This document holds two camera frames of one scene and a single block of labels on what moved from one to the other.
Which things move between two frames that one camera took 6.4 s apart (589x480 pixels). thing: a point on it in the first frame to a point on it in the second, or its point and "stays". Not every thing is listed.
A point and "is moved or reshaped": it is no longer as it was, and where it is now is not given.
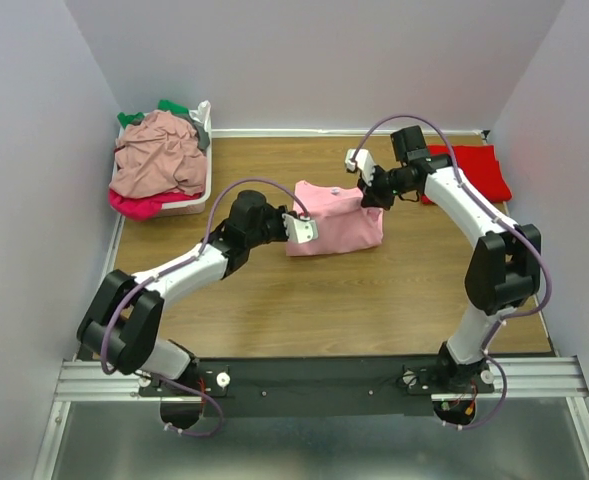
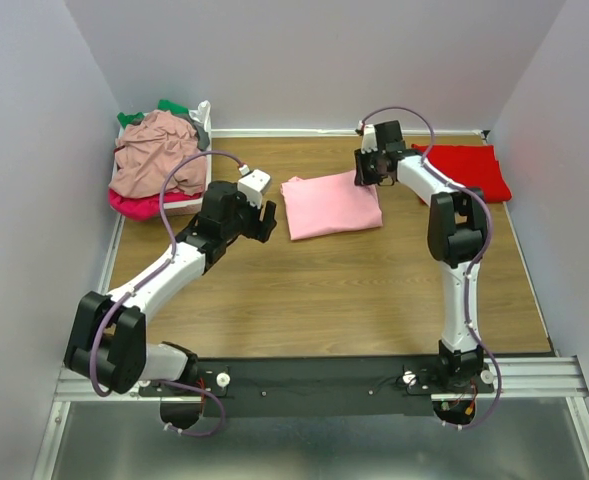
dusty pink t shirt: [159, 153] stays
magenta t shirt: [145, 208] stays
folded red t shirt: [482, 167] stays
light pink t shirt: [342, 222] is moved or reshaped
